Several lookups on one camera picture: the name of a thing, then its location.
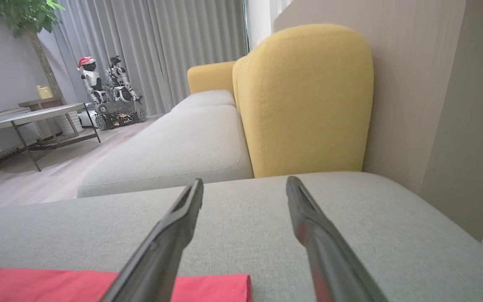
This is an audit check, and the large grey sofa chaise cushion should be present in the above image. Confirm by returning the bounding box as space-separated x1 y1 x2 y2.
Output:
0 171 483 302

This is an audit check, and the wooden side table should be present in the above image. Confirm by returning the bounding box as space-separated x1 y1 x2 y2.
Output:
18 97 79 135

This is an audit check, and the white robot with santa hat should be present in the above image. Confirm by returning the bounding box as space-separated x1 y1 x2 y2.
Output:
77 56 109 106

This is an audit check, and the red white basketball jersey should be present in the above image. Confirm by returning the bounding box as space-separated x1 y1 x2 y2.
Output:
0 260 252 302

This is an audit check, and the small white appliance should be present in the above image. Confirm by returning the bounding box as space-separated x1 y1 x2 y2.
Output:
78 109 98 129

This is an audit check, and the yellow sofa backrest cushion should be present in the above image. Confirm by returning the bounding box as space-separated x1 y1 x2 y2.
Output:
236 23 374 178
231 55 242 113

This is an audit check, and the small grey sofa seat cushion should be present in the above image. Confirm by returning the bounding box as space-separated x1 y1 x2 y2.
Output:
170 89 237 112

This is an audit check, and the white black toy robot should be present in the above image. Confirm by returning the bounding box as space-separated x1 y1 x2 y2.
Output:
106 54 142 103

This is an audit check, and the yellow sofa armrest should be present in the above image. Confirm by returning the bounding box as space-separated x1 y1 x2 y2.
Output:
187 61 237 95

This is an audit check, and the grey pleated curtain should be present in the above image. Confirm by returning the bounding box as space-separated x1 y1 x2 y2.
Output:
51 0 249 119

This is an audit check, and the green indoor tree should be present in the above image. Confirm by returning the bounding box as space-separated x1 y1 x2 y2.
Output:
0 0 66 105

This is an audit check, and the grey side table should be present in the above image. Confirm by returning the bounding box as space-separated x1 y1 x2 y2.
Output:
0 102 102 173

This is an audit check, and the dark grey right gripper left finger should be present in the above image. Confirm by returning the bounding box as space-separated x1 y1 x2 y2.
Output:
99 178 205 302

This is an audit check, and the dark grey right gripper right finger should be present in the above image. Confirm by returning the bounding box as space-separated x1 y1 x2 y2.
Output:
286 176 389 302

